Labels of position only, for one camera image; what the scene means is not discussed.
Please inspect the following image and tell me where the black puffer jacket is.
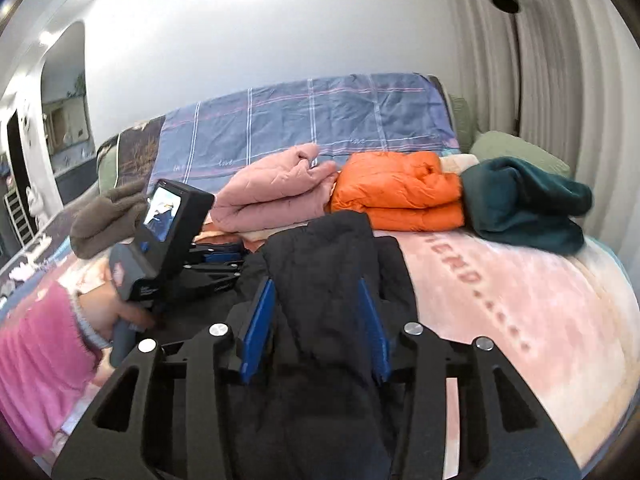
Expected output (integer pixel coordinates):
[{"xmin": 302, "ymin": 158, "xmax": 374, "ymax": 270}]
[{"xmin": 150, "ymin": 210, "xmax": 419, "ymax": 480}]

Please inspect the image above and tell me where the person's left hand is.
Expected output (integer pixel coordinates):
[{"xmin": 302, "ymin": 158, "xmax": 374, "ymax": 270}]
[{"xmin": 74, "ymin": 263, "xmax": 158, "ymax": 386}]

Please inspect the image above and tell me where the brown fleece garment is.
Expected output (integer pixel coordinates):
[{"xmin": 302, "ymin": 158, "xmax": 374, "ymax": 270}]
[{"xmin": 70, "ymin": 179, "xmax": 148, "ymax": 259}]

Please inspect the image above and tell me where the pink folded quilted jacket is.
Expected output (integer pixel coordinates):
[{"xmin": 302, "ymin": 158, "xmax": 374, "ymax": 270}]
[{"xmin": 209, "ymin": 143, "xmax": 338, "ymax": 233}]

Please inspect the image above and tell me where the dark patterned pillow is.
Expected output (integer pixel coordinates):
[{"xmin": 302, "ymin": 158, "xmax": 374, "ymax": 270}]
[{"xmin": 116, "ymin": 115, "xmax": 165, "ymax": 186}]

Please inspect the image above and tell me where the white arched shelf cabinet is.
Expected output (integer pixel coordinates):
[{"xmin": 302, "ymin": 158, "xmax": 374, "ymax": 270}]
[{"xmin": 1, "ymin": 22, "xmax": 98, "ymax": 246}]

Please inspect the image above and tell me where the orange folded puffer jacket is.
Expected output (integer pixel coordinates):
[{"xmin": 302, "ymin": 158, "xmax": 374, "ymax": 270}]
[{"xmin": 331, "ymin": 152, "xmax": 464, "ymax": 232}]

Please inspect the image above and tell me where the pink cream plush blanket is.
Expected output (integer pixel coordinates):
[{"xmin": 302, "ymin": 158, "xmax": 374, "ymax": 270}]
[{"xmin": 1, "ymin": 231, "xmax": 639, "ymax": 464}]

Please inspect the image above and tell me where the dark green folded fleece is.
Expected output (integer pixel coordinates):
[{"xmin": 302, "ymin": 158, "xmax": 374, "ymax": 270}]
[{"xmin": 460, "ymin": 157, "xmax": 593, "ymax": 256}]

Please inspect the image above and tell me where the light green pillow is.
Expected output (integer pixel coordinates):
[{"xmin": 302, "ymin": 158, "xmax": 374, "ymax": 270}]
[{"xmin": 440, "ymin": 94, "xmax": 572, "ymax": 178}]

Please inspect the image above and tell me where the black wall lamp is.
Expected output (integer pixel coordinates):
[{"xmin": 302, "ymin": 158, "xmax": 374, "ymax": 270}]
[{"xmin": 491, "ymin": 0, "xmax": 523, "ymax": 136}]

